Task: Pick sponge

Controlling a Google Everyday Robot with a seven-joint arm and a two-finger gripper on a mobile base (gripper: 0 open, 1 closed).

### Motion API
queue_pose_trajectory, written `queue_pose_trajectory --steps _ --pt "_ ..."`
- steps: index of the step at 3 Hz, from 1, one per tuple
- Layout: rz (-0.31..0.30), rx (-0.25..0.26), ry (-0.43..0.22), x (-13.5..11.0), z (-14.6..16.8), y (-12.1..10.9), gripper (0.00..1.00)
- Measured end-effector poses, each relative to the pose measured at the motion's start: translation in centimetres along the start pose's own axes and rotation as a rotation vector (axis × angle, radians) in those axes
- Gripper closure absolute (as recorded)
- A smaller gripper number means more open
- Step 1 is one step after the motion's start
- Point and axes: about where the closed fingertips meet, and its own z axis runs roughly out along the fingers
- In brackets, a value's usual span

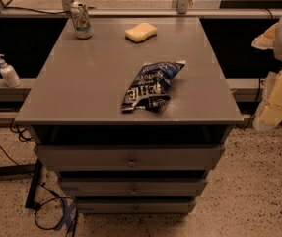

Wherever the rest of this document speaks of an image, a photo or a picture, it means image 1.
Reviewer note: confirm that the bottom grey drawer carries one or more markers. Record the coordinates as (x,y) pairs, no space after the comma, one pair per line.
(136,206)

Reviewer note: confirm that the grey drawer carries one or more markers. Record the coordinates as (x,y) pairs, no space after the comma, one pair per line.
(136,206)
(128,158)
(132,187)

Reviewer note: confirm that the foam gripper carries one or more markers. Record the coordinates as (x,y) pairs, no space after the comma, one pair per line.
(269,111)

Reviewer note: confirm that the blue chip bag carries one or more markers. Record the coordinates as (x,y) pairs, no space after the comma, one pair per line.
(149,89)

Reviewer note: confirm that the yellow sponge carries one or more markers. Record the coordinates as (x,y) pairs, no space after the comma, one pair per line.
(141,32)

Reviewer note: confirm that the black table leg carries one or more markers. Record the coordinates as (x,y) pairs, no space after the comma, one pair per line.
(30,201)

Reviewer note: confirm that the grey drawer cabinet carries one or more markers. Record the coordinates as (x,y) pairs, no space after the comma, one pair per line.
(76,98)

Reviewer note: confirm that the white pump bottle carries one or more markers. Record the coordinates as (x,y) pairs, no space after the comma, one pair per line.
(8,73)

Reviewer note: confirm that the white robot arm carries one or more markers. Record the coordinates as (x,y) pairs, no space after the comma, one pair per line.
(269,112)

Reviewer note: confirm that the grey metal shelf rail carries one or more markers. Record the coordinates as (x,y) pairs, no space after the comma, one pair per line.
(17,94)

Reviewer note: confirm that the middle grey drawer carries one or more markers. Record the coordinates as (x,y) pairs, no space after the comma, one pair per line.
(132,187)

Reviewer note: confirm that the soda can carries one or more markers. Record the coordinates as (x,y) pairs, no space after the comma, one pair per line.
(81,20)

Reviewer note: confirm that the top grey drawer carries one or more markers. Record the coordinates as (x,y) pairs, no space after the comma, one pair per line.
(128,158)

